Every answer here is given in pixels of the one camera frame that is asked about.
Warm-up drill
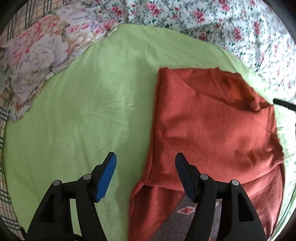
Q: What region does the rose print floral quilt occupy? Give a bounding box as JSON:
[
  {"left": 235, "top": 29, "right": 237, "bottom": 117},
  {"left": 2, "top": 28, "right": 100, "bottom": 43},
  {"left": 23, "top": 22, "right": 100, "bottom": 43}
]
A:
[{"left": 86, "top": 0, "right": 295, "bottom": 103}]

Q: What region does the pastel floral pillow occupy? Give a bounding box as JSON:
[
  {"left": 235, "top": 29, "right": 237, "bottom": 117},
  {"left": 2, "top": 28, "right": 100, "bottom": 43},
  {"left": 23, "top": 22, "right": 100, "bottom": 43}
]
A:
[{"left": 1, "top": 1, "right": 119, "bottom": 122}]

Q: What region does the orange knit sweater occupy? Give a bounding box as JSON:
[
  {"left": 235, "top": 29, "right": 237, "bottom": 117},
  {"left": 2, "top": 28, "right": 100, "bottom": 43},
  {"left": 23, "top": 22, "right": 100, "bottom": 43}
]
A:
[{"left": 128, "top": 68, "right": 285, "bottom": 240}]

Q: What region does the light green bed sheet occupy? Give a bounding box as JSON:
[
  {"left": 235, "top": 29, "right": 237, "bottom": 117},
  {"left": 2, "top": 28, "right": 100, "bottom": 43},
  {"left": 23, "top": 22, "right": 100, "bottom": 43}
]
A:
[{"left": 1, "top": 25, "right": 280, "bottom": 240}]

